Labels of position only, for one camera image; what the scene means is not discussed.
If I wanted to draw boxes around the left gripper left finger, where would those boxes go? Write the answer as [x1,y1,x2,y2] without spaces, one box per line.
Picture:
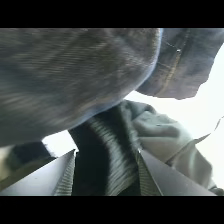
[0,149,77,197]

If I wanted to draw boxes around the blue jeans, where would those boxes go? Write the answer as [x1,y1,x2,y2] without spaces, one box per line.
[0,27,224,148]

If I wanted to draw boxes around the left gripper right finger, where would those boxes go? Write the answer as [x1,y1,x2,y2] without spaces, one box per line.
[135,148,217,197]

